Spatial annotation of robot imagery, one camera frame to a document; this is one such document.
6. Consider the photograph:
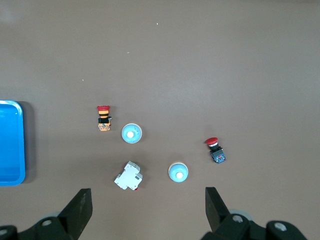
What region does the red mushroom push button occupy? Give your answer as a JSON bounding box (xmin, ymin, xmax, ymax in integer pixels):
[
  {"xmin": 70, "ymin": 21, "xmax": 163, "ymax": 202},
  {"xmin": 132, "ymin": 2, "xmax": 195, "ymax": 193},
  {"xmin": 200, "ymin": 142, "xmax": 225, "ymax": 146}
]
[{"xmin": 204, "ymin": 136, "xmax": 227, "ymax": 165}]

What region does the blue service bell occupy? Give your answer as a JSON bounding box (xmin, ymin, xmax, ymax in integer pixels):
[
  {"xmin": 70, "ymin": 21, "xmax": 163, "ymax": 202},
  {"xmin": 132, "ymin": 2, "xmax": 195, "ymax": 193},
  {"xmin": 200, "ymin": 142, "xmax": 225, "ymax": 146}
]
[
  {"xmin": 167, "ymin": 161, "xmax": 189, "ymax": 184},
  {"xmin": 121, "ymin": 123, "xmax": 143, "ymax": 145}
]

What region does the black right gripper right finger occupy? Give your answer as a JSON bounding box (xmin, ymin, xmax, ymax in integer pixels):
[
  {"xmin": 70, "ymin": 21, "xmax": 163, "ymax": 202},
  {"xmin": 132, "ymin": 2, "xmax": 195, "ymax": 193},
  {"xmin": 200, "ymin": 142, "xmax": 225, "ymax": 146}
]
[{"xmin": 201, "ymin": 186, "xmax": 307, "ymax": 240}]

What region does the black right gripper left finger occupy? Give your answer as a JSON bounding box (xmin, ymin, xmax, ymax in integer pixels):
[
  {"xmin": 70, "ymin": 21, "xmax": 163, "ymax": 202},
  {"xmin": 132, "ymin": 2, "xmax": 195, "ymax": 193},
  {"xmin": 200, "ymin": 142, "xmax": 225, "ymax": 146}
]
[{"xmin": 0, "ymin": 187, "xmax": 94, "ymax": 240}]

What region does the brown table cover mat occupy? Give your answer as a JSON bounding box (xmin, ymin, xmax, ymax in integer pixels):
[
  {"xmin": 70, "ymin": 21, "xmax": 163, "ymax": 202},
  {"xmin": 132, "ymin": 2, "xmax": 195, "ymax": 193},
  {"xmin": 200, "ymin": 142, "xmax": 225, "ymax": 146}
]
[{"xmin": 0, "ymin": 0, "xmax": 320, "ymax": 240}]

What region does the white circuit breaker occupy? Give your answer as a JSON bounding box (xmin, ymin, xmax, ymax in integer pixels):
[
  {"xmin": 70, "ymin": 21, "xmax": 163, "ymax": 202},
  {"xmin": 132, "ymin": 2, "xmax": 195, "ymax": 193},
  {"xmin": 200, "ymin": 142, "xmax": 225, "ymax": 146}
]
[{"xmin": 113, "ymin": 160, "xmax": 144, "ymax": 192}]

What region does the blue plastic tray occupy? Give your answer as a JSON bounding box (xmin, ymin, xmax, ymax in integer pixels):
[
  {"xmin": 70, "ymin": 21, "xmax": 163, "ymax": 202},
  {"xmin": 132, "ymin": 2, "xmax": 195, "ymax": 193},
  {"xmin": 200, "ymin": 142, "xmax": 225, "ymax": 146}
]
[{"xmin": 0, "ymin": 100, "xmax": 26, "ymax": 187}]

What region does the red orange emergency stop button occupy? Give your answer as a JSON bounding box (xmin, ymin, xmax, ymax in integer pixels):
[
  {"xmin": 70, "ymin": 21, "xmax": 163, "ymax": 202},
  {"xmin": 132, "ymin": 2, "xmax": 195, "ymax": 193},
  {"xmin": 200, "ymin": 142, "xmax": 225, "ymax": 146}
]
[{"xmin": 96, "ymin": 105, "xmax": 113, "ymax": 132}]

